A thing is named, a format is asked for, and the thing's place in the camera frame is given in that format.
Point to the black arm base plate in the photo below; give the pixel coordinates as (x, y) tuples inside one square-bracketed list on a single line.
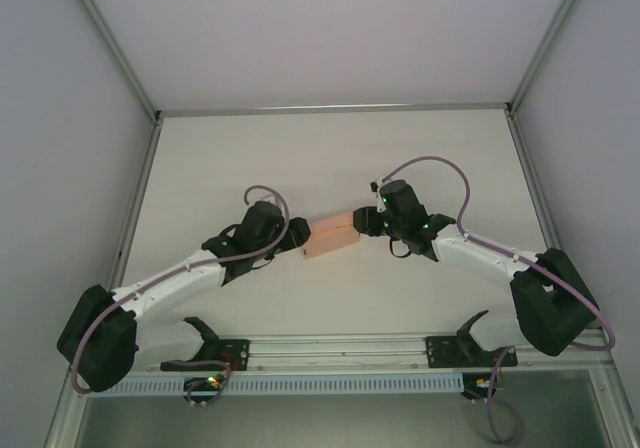
[(235, 355), (440, 353)]

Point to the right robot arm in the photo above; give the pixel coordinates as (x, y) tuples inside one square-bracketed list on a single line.
[(475, 258)]

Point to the aluminium side rail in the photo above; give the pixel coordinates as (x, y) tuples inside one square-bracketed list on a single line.
[(540, 193), (135, 203)]

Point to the aluminium frame post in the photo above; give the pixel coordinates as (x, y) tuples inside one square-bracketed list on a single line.
[(545, 38), (110, 43)]

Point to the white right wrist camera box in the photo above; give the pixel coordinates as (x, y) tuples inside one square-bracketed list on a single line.
[(380, 181)]

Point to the aluminium frame crossbar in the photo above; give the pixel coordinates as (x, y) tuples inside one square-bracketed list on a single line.
[(350, 108)]

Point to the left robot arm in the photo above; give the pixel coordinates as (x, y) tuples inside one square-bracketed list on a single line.
[(165, 288)]

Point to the peach orange cloth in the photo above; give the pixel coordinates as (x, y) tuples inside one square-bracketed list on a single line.
[(332, 238)]

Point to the grey metal sheet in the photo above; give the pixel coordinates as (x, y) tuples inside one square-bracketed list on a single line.
[(325, 420)]

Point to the small controller board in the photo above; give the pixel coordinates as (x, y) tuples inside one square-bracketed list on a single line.
[(482, 385), (205, 385)]

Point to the wide aluminium base rail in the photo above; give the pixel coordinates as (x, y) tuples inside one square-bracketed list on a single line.
[(340, 350)]

